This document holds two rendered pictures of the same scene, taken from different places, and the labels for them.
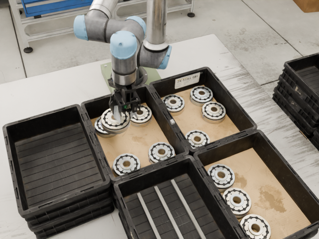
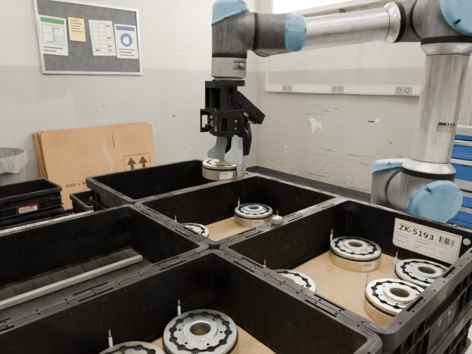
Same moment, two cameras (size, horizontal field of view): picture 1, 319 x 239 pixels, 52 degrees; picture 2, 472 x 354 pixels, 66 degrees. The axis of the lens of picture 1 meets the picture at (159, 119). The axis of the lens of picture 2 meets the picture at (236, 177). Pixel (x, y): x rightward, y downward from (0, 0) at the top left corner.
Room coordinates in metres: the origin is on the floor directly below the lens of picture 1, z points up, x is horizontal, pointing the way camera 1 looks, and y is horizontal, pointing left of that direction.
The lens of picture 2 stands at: (0.58, -0.66, 1.19)
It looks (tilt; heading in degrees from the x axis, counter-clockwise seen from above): 15 degrees down; 75
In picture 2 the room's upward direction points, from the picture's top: straight up
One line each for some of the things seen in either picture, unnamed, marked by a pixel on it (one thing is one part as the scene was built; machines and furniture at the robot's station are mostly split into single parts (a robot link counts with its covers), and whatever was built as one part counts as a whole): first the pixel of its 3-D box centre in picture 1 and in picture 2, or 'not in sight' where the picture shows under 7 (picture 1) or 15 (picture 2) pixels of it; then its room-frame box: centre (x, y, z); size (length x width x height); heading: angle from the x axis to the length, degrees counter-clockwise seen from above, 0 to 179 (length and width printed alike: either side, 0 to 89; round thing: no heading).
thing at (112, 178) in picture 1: (132, 128); (241, 204); (0.80, 0.10, 0.92); 0.40 x 0.30 x 0.02; 26
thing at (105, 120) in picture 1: (115, 118); (223, 163); (0.77, 0.16, 1.01); 0.10 x 0.10 x 0.01
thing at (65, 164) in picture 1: (56, 161); (173, 196); (0.67, 0.37, 0.87); 0.40 x 0.30 x 0.11; 26
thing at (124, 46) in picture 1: (124, 52); (231, 29); (0.78, 0.11, 1.30); 0.09 x 0.08 x 0.11; 171
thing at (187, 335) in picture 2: (220, 175); (200, 329); (0.64, -0.23, 0.86); 0.05 x 0.05 x 0.01
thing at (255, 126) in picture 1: (200, 105); (359, 247); (0.93, -0.16, 0.92); 0.40 x 0.30 x 0.02; 26
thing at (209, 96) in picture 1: (201, 94); (425, 273); (1.06, -0.18, 0.86); 0.10 x 0.10 x 0.01
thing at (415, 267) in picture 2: (201, 93); (426, 271); (1.06, -0.18, 0.86); 0.05 x 0.05 x 0.01
